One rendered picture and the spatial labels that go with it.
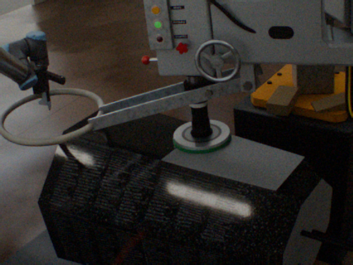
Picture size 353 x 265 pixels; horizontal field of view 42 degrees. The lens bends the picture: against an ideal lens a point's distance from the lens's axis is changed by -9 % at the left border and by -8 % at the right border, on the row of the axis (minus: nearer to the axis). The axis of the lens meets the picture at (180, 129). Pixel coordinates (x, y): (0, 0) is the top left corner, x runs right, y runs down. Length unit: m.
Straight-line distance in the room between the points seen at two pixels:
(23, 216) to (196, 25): 1.95
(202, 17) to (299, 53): 0.34
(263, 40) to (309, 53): 0.15
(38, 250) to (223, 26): 1.75
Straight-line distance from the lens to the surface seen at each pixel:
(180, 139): 1.83
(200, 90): 1.71
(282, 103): 2.09
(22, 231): 3.01
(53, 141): 1.86
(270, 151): 1.77
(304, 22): 1.54
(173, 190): 1.72
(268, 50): 1.57
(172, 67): 1.65
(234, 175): 1.65
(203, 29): 1.57
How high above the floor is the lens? 1.74
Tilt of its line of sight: 28 degrees down
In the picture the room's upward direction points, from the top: 7 degrees counter-clockwise
